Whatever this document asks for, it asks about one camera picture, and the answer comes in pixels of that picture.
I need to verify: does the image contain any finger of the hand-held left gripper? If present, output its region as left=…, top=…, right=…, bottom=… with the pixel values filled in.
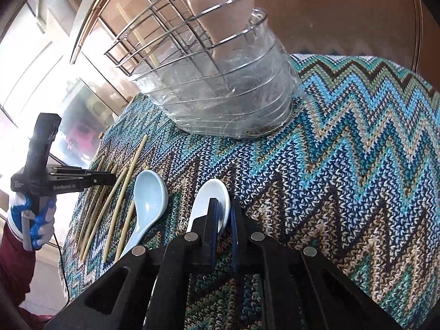
left=83, top=171, right=117, bottom=185
left=48, top=166, right=86, bottom=175

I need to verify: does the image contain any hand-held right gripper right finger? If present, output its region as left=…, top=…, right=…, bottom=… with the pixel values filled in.
left=231, top=197, right=403, bottom=330

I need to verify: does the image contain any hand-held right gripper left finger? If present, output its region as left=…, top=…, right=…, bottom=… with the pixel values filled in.
left=44, top=197, right=221, bottom=330

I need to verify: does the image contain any white ceramic spoon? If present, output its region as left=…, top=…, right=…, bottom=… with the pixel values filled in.
left=186, top=178, right=230, bottom=235

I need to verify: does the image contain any light blue ceramic spoon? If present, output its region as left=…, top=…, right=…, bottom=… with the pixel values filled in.
left=119, top=170, right=169, bottom=258

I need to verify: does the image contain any chrome wire utensil rack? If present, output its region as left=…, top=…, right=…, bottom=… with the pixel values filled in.
left=104, top=0, right=293, bottom=135

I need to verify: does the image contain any clear plastic container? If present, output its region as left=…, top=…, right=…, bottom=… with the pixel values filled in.
left=129, top=7, right=298, bottom=140

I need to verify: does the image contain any person's left forearm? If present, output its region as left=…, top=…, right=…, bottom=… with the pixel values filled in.
left=0, top=220, right=52, bottom=321

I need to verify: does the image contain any person's left hand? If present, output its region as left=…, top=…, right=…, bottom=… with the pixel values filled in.
left=7, top=192, right=57, bottom=251

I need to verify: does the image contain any glass window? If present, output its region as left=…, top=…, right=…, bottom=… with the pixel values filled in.
left=0, top=0, right=138, bottom=241

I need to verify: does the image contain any zigzag knitted cloth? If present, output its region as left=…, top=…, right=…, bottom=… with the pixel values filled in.
left=58, top=53, right=440, bottom=330

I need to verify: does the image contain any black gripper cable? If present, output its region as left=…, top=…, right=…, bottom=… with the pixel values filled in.
left=53, top=235, right=71, bottom=301

